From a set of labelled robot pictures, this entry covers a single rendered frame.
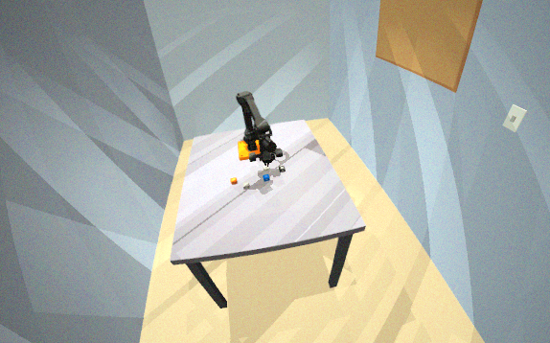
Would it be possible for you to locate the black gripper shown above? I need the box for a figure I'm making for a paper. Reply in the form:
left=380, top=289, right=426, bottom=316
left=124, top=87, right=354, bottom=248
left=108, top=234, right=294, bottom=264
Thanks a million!
left=248, top=146, right=283, bottom=162

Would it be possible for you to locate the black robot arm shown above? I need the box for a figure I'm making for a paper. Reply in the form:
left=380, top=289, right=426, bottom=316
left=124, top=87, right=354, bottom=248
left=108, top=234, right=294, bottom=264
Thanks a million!
left=236, top=91, right=277, bottom=163

